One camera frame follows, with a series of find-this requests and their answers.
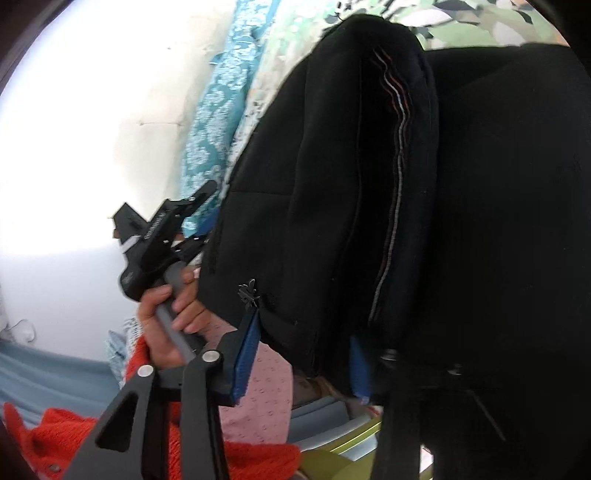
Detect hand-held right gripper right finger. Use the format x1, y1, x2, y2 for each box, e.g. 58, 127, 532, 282
350, 336, 505, 480

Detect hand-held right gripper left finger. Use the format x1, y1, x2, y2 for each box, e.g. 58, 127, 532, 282
58, 318, 260, 480

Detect person's left hand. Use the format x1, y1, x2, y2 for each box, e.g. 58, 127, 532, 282
137, 270, 213, 371

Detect grey-blue cloth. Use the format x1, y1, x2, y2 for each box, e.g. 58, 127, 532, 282
0, 340, 126, 418
286, 394, 384, 446

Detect black pants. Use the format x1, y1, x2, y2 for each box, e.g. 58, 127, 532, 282
201, 14, 591, 480

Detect pale blue patterned cloth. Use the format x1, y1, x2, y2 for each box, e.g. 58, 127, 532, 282
105, 318, 145, 384

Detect yellow-green object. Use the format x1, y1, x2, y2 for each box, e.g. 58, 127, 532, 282
298, 408, 386, 480

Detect pink dotted garment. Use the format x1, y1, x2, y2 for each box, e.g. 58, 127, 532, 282
203, 318, 296, 446

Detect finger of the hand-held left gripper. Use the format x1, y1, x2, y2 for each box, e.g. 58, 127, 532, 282
168, 179, 219, 217
175, 233, 213, 269

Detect teal patterned cloth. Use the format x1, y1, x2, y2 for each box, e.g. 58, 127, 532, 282
180, 0, 282, 236

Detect orange knit sweater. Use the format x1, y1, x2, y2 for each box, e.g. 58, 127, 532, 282
2, 399, 302, 480

